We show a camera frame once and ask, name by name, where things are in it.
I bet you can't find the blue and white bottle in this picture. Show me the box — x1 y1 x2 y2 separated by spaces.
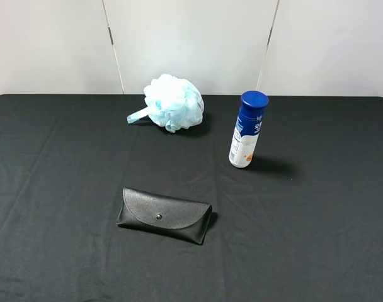
229 91 269 169

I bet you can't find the light blue bath loofah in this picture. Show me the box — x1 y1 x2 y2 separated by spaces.
127 74 204 133

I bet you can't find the black leather glasses case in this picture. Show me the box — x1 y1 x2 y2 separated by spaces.
116 187 212 245

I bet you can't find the black tablecloth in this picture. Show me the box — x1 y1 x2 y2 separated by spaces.
0 94 383 301

